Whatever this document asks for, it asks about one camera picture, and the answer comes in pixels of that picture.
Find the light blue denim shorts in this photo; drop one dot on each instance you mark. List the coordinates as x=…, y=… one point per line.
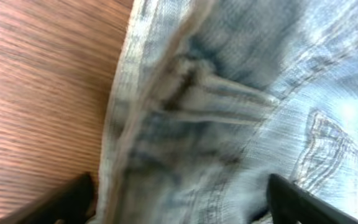
x=211, y=97

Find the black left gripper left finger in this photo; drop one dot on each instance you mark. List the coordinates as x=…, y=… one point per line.
x=73, y=202

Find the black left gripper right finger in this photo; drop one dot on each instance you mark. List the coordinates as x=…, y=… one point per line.
x=289, y=204

